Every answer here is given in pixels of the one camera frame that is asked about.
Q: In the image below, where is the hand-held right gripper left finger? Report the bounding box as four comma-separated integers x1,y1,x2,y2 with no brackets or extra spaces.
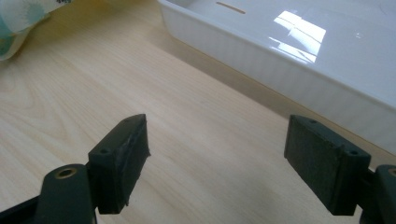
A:
88,113,151,216

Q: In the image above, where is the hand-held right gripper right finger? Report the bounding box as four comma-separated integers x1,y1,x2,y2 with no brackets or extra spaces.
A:
283,114,372,217

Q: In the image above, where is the white plastic tray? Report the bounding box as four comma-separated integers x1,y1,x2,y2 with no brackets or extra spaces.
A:
157,0,396,156

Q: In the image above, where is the patterned yellow and teal bag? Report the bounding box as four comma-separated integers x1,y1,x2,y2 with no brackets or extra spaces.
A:
0,0,74,62

